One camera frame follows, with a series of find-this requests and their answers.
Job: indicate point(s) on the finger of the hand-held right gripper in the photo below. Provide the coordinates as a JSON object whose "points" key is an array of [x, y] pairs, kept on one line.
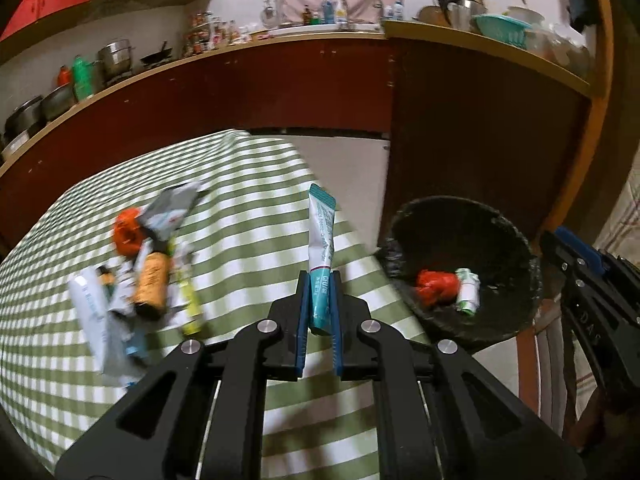
{"points": [[575, 255]]}

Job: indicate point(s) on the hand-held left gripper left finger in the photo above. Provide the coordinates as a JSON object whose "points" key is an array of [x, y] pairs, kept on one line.
{"points": [[301, 332]]}

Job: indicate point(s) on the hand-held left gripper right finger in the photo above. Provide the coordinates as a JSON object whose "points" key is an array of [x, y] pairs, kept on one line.
{"points": [[336, 342]]}

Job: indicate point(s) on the teal and white tube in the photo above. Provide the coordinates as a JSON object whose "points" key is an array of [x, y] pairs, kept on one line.
{"points": [[322, 240]]}

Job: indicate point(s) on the black-lined trash bin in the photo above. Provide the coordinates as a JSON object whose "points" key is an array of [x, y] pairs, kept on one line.
{"points": [[450, 230]]}

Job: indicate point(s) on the brown bottle with orange label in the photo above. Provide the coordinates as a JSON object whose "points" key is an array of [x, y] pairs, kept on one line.
{"points": [[152, 280]]}

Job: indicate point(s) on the orange wrapper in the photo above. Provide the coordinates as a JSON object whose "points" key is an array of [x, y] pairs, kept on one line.
{"points": [[127, 232]]}

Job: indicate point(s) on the green checkered tablecloth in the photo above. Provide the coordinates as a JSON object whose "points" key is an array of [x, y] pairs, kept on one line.
{"points": [[250, 240]]}

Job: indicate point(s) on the small white green bottle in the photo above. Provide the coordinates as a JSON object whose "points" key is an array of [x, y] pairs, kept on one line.
{"points": [[469, 295]]}

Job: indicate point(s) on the orange crumpled bag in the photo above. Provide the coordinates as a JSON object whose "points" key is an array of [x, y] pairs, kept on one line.
{"points": [[435, 286]]}

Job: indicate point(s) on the yellow stick packet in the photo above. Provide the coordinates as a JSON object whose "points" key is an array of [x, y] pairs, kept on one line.
{"points": [[190, 305]]}

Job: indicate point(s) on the white crumpled packet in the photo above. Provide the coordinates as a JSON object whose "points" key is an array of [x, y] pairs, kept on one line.
{"points": [[122, 345]]}

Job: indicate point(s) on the grey foil packet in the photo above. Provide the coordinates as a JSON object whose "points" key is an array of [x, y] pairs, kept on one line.
{"points": [[170, 205]]}

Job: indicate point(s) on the teal plastic basket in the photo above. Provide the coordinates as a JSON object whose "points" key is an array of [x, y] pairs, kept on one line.
{"points": [[502, 31]]}

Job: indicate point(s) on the wooden kitchen counter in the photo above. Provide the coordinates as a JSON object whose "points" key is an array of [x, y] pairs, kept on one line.
{"points": [[280, 85]]}

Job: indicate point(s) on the wooden cutting board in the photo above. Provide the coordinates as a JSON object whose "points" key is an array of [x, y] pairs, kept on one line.
{"points": [[429, 16]]}

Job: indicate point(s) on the cluster of seasoning jars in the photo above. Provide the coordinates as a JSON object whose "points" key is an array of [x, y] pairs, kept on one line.
{"points": [[215, 32]]}

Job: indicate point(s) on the black wok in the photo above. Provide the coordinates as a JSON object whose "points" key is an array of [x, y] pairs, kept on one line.
{"points": [[156, 56]]}

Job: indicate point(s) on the brown glass bottle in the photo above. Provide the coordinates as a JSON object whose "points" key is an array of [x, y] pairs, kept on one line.
{"points": [[305, 16]]}

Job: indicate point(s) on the steel kettle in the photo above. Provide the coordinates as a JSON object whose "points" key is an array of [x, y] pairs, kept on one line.
{"points": [[334, 7]]}

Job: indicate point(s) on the glass decanter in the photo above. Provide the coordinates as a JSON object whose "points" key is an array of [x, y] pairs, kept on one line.
{"points": [[268, 7]]}

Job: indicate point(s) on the steel stockpot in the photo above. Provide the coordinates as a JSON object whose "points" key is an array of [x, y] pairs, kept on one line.
{"points": [[116, 57]]}

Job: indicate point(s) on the steel basin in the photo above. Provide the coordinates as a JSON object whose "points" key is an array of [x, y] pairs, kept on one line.
{"points": [[24, 116], [59, 102]]}

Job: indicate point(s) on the green plastic bottle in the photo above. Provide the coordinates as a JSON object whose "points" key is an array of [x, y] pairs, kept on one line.
{"points": [[83, 77]]}

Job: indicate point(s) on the grey range hood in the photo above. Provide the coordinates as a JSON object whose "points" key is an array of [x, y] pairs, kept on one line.
{"points": [[145, 2]]}

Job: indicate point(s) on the wooden chair frame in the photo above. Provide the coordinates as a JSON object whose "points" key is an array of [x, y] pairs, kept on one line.
{"points": [[527, 375]]}

